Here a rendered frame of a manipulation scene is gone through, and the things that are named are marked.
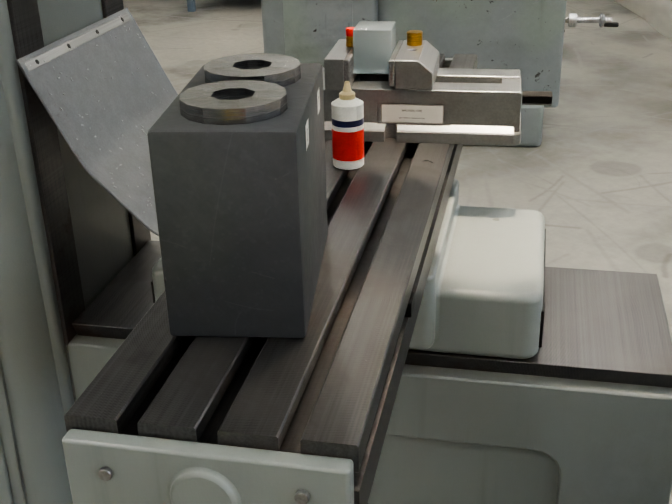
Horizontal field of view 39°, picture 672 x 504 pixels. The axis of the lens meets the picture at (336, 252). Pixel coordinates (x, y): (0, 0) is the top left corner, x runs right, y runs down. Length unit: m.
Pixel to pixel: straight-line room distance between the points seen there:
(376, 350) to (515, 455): 0.48
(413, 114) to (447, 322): 0.31
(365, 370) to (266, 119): 0.22
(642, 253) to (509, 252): 2.03
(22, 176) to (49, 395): 0.31
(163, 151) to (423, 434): 0.61
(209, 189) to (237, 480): 0.23
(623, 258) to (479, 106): 1.96
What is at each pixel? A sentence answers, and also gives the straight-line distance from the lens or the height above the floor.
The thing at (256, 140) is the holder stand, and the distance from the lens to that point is 0.75.
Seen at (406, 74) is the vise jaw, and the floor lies 1.02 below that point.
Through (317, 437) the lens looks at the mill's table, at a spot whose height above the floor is 0.93.
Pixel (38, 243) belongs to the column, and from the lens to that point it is 1.24.
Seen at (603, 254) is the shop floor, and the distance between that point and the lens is 3.22.
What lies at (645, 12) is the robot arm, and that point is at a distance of 1.02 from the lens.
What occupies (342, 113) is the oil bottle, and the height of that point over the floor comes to 1.00.
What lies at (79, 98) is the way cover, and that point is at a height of 1.02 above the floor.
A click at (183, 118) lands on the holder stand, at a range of 0.79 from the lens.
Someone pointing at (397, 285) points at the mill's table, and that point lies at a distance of 0.90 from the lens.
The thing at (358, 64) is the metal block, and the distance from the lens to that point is 1.32.
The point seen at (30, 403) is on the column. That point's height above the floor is 0.64.
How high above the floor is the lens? 1.34
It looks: 25 degrees down
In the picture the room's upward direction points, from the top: 2 degrees counter-clockwise
